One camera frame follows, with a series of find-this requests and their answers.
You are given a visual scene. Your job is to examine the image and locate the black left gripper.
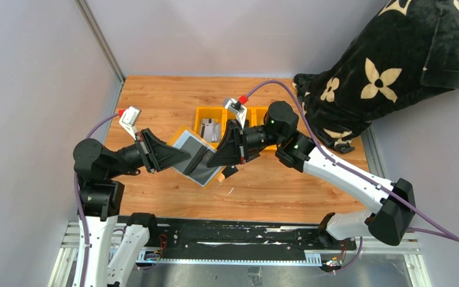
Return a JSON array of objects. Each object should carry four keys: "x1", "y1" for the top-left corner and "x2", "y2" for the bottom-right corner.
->
[{"x1": 106, "y1": 127, "x2": 191, "y2": 178}]

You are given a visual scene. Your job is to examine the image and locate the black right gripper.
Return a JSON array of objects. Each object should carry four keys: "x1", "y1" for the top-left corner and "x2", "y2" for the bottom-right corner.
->
[{"x1": 207, "y1": 121, "x2": 283, "y2": 169}]

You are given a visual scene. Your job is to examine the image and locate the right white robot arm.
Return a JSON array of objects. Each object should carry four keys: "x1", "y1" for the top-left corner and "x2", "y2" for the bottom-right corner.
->
[{"x1": 207, "y1": 101, "x2": 415, "y2": 250}]

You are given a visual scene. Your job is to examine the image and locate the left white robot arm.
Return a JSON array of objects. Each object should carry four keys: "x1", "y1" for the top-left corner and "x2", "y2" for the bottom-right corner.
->
[{"x1": 73, "y1": 129, "x2": 190, "y2": 286}]

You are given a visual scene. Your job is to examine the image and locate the white cards in left bin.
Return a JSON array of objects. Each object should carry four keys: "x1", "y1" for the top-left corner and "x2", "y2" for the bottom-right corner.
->
[{"x1": 200, "y1": 118, "x2": 222, "y2": 143}]

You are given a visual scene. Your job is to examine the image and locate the left yellow plastic bin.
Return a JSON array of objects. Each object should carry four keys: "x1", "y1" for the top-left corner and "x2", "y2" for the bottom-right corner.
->
[{"x1": 194, "y1": 106, "x2": 228, "y2": 148}]

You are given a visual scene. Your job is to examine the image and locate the yellow plastic bin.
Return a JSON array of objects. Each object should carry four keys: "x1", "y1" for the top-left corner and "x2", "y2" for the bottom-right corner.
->
[
  {"x1": 252, "y1": 106, "x2": 277, "y2": 152},
  {"x1": 194, "y1": 106, "x2": 228, "y2": 148},
  {"x1": 226, "y1": 107, "x2": 252, "y2": 129}
]

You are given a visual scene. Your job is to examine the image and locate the right yellow plastic bin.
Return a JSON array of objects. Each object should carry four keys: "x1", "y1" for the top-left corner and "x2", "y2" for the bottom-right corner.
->
[{"x1": 252, "y1": 106, "x2": 277, "y2": 152}]

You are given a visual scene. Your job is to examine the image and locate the middle yellow plastic bin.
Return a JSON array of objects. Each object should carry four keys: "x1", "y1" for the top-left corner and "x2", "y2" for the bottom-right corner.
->
[{"x1": 226, "y1": 107, "x2": 252, "y2": 129}]

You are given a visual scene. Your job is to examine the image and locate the black floral plush blanket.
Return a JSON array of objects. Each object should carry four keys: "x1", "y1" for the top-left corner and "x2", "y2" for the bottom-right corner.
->
[{"x1": 292, "y1": 1, "x2": 459, "y2": 154}]

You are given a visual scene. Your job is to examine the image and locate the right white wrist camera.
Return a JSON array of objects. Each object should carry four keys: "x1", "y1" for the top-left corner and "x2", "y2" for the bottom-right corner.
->
[{"x1": 222, "y1": 98, "x2": 247, "y2": 128}]

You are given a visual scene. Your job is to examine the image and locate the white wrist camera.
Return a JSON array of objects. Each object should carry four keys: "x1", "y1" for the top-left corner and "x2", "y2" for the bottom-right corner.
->
[
  {"x1": 222, "y1": 98, "x2": 247, "y2": 128},
  {"x1": 118, "y1": 106, "x2": 141, "y2": 140}
]

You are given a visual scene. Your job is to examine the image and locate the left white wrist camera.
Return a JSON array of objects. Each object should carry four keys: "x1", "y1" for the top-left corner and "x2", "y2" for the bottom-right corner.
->
[{"x1": 118, "y1": 106, "x2": 141, "y2": 140}]

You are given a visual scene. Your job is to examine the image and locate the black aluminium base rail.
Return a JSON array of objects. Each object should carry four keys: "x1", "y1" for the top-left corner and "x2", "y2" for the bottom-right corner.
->
[{"x1": 57, "y1": 213, "x2": 423, "y2": 274}]

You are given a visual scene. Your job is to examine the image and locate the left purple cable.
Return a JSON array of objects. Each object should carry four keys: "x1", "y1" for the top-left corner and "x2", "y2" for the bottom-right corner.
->
[{"x1": 73, "y1": 109, "x2": 127, "y2": 287}]

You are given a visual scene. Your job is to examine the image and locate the purple cable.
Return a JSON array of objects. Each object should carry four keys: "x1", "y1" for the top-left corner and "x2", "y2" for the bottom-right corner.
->
[
  {"x1": 238, "y1": 80, "x2": 459, "y2": 246},
  {"x1": 73, "y1": 109, "x2": 127, "y2": 287}
]

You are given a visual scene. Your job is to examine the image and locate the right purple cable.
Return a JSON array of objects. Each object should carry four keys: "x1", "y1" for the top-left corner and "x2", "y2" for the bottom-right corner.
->
[{"x1": 238, "y1": 80, "x2": 459, "y2": 246}]

